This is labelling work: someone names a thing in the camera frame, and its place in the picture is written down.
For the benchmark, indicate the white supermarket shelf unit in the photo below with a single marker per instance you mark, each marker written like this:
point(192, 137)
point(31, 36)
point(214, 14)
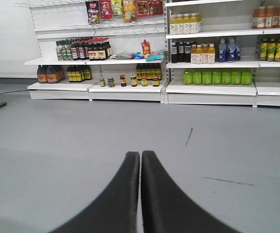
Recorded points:
point(223, 52)

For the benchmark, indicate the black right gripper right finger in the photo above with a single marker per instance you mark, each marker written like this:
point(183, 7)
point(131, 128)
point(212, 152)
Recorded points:
point(166, 208)

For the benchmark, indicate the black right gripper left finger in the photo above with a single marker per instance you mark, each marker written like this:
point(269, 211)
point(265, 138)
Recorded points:
point(115, 208)

